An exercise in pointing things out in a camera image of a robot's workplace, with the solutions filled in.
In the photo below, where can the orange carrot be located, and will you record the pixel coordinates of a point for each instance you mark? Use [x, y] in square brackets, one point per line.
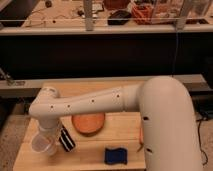
[141, 143]

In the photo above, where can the orange crate on bench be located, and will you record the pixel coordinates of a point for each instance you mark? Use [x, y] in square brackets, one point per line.
[141, 14]

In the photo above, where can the metal clamp on rail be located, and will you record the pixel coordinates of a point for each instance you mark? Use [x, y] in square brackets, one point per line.
[9, 80]

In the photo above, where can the black white striped cloth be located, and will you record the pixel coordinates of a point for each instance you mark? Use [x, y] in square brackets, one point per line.
[66, 141]

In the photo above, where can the orange ceramic bowl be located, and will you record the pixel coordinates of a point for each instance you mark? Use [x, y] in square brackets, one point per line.
[88, 124]

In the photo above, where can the grey metal post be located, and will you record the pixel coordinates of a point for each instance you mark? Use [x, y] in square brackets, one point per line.
[87, 4]

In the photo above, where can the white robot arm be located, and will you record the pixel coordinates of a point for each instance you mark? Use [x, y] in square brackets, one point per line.
[171, 140]

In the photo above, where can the blue sponge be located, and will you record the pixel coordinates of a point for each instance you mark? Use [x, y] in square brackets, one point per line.
[115, 156]

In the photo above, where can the white ceramic cup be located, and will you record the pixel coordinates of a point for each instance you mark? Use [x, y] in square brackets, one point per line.
[43, 145]

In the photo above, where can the black bag on bench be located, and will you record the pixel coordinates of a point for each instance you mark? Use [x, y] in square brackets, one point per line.
[119, 17]

